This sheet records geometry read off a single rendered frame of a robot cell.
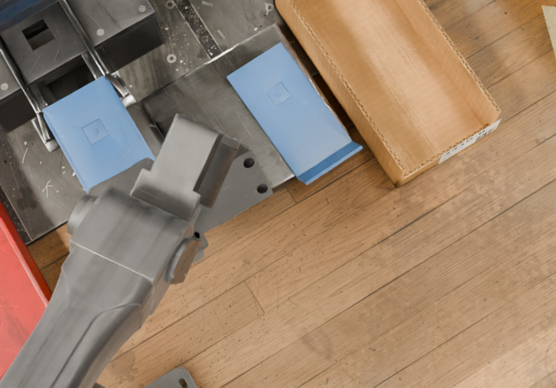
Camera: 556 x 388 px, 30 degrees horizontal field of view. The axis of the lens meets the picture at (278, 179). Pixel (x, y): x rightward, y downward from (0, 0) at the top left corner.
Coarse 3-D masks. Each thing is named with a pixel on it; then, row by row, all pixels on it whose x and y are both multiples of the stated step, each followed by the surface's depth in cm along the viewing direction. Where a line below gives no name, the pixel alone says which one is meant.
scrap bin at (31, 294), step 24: (0, 216) 104; (0, 240) 109; (0, 264) 109; (24, 264) 103; (0, 288) 108; (24, 288) 108; (48, 288) 107; (0, 312) 107; (24, 312) 107; (0, 336) 107; (24, 336) 107; (0, 360) 106
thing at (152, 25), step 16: (32, 32) 108; (128, 32) 108; (144, 32) 110; (160, 32) 112; (112, 48) 109; (128, 48) 111; (144, 48) 113; (80, 64) 108; (112, 64) 112; (48, 80) 107; (16, 96) 106; (48, 96) 110; (0, 112) 107; (16, 112) 109; (32, 112) 112
